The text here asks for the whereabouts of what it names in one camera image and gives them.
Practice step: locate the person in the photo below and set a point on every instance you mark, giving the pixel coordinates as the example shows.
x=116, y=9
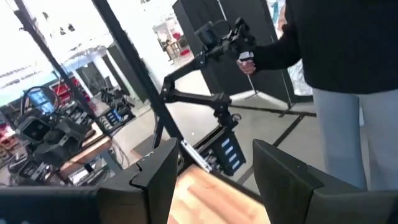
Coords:
x=342, y=46

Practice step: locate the grey box with dark opening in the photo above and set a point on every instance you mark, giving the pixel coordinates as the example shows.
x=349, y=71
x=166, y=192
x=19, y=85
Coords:
x=32, y=129

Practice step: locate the silver metal bracket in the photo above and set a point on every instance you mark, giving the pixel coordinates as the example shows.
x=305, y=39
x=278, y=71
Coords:
x=196, y=155

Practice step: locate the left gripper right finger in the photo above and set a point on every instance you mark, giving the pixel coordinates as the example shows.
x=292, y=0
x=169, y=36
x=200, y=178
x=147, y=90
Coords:
x=286, y=186

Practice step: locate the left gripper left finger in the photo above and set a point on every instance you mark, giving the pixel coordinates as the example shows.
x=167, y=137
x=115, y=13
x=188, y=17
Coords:
x=155, y=186

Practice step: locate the person's hand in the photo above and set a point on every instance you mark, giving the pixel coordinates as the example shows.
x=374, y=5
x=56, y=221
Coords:
x=247, y=66

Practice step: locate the black box with white labels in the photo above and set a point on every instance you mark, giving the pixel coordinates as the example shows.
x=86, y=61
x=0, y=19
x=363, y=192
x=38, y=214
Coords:
x=231, y=155

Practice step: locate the wooden workbench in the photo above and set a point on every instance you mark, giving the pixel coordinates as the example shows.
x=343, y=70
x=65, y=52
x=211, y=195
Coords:
x=87, y=152

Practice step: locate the black tray of blue parts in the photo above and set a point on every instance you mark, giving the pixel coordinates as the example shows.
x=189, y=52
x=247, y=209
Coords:
x=116, y=117

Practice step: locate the blue lit monitor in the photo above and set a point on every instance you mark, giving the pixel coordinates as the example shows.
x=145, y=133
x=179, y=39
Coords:
x=38, y=99

